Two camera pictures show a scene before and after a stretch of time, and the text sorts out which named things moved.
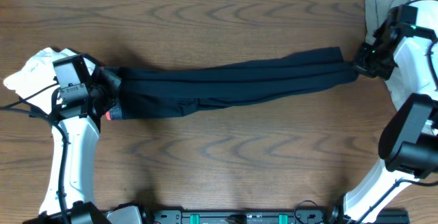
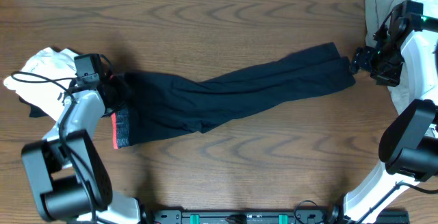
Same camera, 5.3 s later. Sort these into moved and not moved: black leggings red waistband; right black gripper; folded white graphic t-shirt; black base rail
Moved: black leggings red waistband
Not moved: right black gripper; black base rail; folded white graphic t-shirt
